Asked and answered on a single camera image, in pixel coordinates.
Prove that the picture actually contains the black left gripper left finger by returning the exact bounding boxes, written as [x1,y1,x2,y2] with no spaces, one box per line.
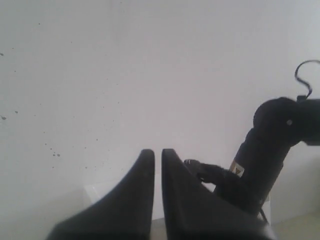
[47,149,155,240]

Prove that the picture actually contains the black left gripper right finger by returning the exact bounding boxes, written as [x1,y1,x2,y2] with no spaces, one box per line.
[161,149,277,240]

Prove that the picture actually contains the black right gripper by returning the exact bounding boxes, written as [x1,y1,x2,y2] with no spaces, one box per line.
[183,158,270,215]

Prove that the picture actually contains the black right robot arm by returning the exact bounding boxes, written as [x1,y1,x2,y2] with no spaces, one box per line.
[184,97,320,216]

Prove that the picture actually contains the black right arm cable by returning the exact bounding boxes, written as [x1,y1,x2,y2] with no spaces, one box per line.
[259,59,320,223]

